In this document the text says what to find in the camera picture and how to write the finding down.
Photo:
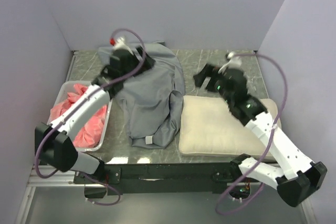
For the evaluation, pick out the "white plastic basket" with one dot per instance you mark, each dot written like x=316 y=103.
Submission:
x=80 y=113

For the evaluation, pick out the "pink crumpled cloth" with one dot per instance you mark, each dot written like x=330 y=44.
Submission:
x=89 y=136

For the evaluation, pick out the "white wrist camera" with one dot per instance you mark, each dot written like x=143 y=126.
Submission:
x=119 y=44
x=233 y=61

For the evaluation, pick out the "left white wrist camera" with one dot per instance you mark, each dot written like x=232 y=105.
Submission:
x=119 y=44

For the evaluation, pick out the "beige pillow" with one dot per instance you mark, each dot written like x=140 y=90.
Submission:
x=208 y=129

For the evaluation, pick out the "grey pillowcase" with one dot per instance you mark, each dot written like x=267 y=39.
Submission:
x=152 y=102

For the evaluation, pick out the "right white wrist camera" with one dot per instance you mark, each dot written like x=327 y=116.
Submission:
x=233 y=61

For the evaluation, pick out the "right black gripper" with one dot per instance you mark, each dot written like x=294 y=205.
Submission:
x=210 y=71

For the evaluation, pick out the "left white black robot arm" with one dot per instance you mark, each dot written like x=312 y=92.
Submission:
x=54 y=141

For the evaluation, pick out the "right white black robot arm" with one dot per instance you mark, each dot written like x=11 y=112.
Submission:
x=282 y=166

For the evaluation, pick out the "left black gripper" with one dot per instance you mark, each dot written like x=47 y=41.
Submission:
x=148 y=63

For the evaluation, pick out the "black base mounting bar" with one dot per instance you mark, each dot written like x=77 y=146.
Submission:
x=171 y=178

